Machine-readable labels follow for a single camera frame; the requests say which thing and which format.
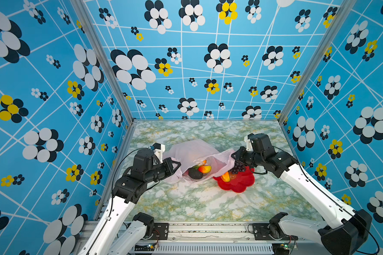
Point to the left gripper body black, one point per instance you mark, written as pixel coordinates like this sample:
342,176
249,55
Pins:
164,169

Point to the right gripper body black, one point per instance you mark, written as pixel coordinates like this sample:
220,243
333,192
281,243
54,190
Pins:
247,158

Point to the dark purple grape bunch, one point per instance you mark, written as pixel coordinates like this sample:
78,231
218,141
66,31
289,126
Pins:
238,168

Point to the dark avocado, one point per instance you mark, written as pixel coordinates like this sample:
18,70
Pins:
195,174

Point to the pink translucent plastic bag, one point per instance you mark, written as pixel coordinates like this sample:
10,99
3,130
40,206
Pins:
194,152

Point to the red yellow mango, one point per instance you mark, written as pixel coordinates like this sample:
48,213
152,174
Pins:
205,169
225,177

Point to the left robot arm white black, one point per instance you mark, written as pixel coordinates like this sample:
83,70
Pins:
148,166

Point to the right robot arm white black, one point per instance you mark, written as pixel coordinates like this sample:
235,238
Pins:
287,168

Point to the red flower-shaped plate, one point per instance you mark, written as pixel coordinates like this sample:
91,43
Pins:
237,183

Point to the left green circuit board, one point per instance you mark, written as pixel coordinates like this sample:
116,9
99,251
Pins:
145,247

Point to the green circuit board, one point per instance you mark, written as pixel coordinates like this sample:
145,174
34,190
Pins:
145,247
280,247

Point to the right green circuit board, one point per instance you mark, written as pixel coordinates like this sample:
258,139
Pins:
280,247

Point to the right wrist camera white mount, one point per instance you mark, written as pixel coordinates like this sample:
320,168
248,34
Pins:
248,142

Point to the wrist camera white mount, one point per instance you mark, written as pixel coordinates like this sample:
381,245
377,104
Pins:
158,150
248,142

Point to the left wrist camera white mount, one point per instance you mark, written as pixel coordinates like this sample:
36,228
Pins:
158,150

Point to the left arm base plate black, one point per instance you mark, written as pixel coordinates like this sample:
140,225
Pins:
157,231

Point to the aluminium front rail frame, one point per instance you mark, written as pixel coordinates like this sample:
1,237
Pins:
207,237

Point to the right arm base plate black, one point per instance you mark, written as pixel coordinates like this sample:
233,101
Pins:
260,231

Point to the right aluminium corner post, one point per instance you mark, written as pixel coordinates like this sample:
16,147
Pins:
316,58

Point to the aluminium corner post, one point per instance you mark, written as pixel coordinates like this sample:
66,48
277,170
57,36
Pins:
80,9
316,58

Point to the left aluminium corner post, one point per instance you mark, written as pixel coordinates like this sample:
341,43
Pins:
80,9

